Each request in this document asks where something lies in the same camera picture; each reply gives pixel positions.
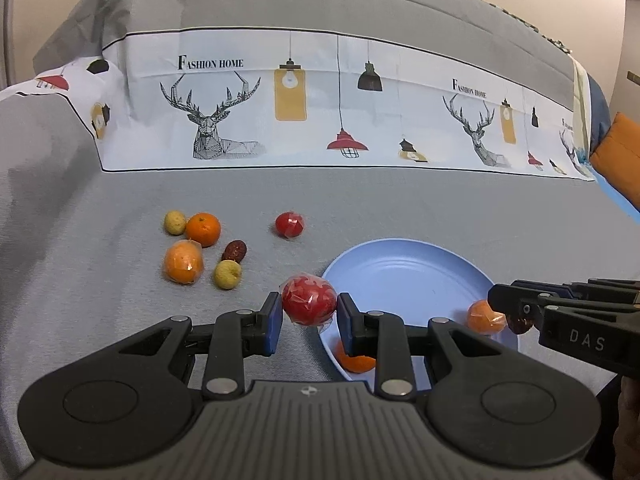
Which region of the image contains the orange pillow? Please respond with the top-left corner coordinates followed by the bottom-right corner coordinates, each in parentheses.
top-left (589, 112), bottom-right (640, 211)

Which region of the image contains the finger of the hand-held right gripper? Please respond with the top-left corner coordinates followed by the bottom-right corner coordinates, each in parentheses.
top-left (487, 283), bottom-right (547, 333)
top-left (510, 279), bottom-right (640, 300)

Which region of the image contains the large wrapped orange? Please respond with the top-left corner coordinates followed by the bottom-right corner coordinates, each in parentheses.
top-left (163, 240), bottom-right (205, 286)

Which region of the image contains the blue plate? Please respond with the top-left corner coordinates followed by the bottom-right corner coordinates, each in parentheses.
top-left (319, 239), bottom-right (521, 391)

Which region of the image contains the dark red jujube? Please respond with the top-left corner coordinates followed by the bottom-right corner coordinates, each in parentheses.
top-left (506, 311), bottom-right (536, 336)
top-left (221, 241), bottom-right (248, 264)

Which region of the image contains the small red wrapped fruit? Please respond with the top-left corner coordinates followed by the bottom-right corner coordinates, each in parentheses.
top-left (275, 211), bottom-right (305, 240)

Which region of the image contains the red apple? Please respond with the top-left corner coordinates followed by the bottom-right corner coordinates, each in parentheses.
top-left (281, 272), bottom-right (339, 334)

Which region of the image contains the small wrapped orange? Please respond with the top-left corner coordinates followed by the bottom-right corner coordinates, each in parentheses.
top-left (467, 299), bottom-right (508, 336)

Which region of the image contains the unwrapped orange tangerine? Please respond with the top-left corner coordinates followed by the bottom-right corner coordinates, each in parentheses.
top-left (186, 213), bottom-right (222, 248)

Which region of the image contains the person's right forearm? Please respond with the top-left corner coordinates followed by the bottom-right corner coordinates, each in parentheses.
top-left (612, 377), bottom-right (640, 480)

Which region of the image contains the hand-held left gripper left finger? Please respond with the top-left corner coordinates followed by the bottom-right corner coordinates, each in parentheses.
top-left (117, 291), bottom-right (285, 398)

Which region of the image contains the grey printed bed sheet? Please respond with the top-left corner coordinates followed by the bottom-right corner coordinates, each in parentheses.
top-left (0, 0), bottom-right (621, 480)

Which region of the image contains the blue pillow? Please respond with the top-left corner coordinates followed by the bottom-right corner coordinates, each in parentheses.
top-left (582, 72), bottom-right (612, 157)

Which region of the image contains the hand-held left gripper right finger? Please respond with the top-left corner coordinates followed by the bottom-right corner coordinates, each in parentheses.
top-left (337, 293), bottom-right (507, 399)

